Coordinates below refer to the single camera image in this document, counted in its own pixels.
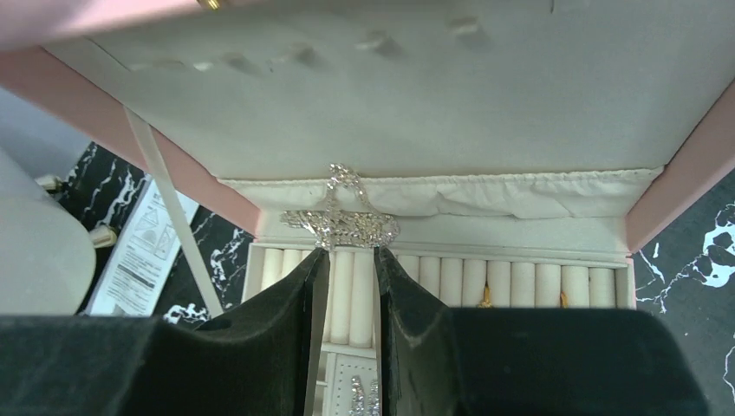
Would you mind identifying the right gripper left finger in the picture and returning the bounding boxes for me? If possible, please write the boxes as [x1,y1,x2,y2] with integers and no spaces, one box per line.
[1,249,330,415]

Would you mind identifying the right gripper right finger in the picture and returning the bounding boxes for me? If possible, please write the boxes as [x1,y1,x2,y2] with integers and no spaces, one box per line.
[374,248,709,415]

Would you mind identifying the gold necklace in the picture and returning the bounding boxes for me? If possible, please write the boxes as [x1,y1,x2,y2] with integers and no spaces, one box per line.
[280,163,400,251]

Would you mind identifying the pink jewelry box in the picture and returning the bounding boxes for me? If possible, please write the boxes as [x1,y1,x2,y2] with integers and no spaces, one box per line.
[1,1,734,415]

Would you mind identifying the long rhinestone drop earrings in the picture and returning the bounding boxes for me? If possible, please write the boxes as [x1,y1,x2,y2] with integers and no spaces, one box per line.
[348,375,381,416]

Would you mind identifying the white cylindrical bucket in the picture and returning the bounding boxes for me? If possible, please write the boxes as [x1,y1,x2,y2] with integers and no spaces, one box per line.
[1,152,117,315]

